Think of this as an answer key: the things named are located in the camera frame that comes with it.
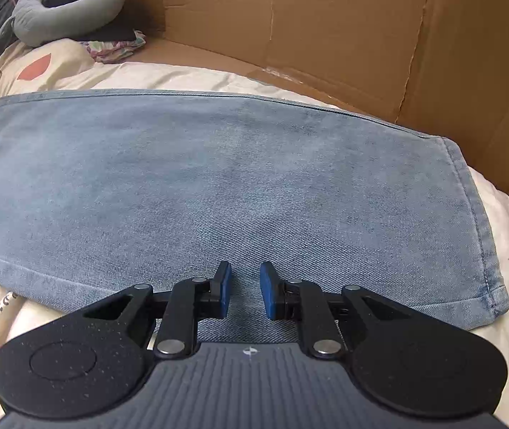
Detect light blue jeans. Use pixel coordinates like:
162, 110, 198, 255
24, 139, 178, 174
0, 88, 509, 346

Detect floral patterned cloth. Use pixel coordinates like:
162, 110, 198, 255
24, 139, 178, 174
81, 30, 147, 63

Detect grey neck pillow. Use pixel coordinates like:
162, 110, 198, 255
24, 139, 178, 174
0, 0, 127, 48

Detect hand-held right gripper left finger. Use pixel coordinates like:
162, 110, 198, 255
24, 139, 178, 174
84, 260, 232, 359

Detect cream bear print blanket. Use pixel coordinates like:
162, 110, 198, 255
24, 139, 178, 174
0, 38, 509, 429

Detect flattened brown cardboard sheet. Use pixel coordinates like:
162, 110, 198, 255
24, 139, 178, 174
120, 0, 509, 216

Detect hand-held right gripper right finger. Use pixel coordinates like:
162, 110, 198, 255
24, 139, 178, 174
259, 261, 409, 359

